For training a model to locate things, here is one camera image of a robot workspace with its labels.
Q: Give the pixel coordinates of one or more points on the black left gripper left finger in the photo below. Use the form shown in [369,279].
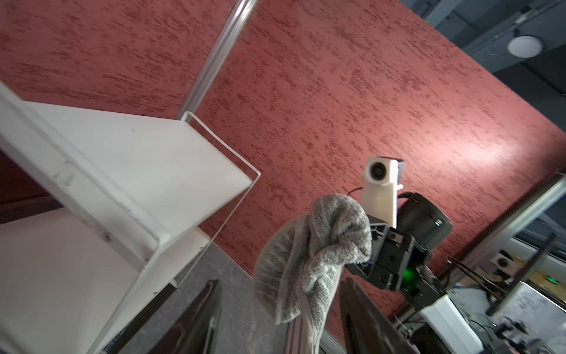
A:
[196,330]

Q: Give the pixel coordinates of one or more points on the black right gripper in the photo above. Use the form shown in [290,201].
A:
[395,256]

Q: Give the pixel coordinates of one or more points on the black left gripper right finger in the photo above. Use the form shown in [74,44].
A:
[365,327]

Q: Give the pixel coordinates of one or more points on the grey knitted cloth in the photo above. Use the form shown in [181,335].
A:
[298,271]

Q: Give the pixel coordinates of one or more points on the white two-tier bookshelf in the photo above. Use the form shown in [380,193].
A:
[133,192]

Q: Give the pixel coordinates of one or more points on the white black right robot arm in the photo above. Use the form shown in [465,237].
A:
[405,229]

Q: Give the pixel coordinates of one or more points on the round white ceiling lamp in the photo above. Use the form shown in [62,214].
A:
[525,46]

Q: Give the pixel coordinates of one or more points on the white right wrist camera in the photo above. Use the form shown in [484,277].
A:
[382,176]

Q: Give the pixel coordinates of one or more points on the right aluminium corner post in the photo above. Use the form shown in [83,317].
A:
[217,56]

